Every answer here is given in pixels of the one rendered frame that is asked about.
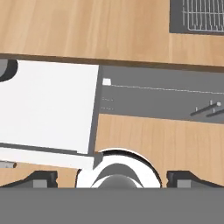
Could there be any white open drawer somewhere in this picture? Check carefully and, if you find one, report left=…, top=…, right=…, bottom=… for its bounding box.
left=0, top=59, right=103, bottom=171

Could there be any white and black round thing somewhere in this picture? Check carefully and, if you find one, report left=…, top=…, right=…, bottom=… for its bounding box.
left=74, top=148, right=163, bottom=189

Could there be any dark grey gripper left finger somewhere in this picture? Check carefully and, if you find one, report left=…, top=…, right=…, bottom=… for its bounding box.
left=0, top=170, right=59, bottom=189

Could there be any grey measuring cup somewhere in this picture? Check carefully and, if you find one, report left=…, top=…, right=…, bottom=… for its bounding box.
left=0, top=58, right=19, bottom=83

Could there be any dark grey handle bar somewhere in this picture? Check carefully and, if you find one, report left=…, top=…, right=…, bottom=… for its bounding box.
left=189, top=100, right=224, bottom=118

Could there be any white wire rack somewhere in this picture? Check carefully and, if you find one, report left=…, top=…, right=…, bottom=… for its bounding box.
left=181, top=0, right=224, bottom=32

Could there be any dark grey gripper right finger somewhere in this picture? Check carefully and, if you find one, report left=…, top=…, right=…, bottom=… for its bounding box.
left=165, top=170, right=224, bottom=189

